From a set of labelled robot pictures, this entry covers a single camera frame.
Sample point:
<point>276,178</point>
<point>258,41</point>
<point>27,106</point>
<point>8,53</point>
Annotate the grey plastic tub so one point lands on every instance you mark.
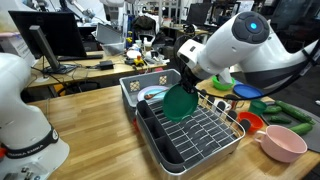
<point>150,77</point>

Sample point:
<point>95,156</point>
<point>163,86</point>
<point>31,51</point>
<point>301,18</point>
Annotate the wooden desk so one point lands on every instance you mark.
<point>86,71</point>

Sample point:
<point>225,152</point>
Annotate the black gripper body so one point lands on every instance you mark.
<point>189,75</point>

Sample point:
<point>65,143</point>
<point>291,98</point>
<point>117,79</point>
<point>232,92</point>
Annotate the medium green cucumber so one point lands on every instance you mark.
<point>272,109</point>

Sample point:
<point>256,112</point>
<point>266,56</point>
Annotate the light blue plate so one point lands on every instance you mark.
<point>160,95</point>

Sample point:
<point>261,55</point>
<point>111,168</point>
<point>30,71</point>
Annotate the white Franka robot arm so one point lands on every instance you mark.
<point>233,43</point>

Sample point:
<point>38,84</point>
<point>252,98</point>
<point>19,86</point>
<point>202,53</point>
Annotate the red bowl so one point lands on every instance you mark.
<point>251,120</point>

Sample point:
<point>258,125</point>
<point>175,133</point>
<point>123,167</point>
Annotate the white mug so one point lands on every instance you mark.
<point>221,106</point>

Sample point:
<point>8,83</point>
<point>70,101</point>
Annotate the black power adapter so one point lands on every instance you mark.
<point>106,65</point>

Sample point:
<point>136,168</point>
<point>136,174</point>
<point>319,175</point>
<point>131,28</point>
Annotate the dark background monitor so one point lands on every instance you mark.
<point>198,13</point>

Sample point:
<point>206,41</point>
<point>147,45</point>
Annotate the small thin green cucumber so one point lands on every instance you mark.
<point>280,119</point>

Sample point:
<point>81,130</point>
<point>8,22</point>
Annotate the large green cucumber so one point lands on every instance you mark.
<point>293,111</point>
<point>301,128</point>

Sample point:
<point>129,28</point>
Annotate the grey dish rack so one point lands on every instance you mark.
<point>200,140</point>

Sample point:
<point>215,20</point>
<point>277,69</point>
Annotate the metal cup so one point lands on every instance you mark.
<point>232,100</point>

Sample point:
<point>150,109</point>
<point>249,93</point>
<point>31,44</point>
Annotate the white cardboard box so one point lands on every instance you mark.
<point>16,50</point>

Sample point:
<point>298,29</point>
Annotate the black keyboard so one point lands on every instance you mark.
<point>80,58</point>

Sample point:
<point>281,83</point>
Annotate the grey monitor stand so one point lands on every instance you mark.
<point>43,46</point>

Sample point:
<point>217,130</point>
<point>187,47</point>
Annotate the grey round tray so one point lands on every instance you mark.
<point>313,140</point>

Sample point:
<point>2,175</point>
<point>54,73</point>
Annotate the wooden spoon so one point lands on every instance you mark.
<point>155,94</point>

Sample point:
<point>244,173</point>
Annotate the black computer monitor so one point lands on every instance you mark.
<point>63,33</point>

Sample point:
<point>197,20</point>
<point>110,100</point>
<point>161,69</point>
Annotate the clear plastic bin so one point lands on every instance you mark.
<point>110,38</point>

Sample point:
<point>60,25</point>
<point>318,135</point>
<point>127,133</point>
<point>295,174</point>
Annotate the dark green cup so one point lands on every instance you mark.
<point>257,108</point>

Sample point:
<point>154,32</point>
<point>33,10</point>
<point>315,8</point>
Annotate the black office chair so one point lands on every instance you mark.
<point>144,25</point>

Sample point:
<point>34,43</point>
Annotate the white bowl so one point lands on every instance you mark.
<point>133,54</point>

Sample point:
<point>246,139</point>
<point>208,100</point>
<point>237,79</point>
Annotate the dark green plate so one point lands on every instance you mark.
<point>178,105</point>

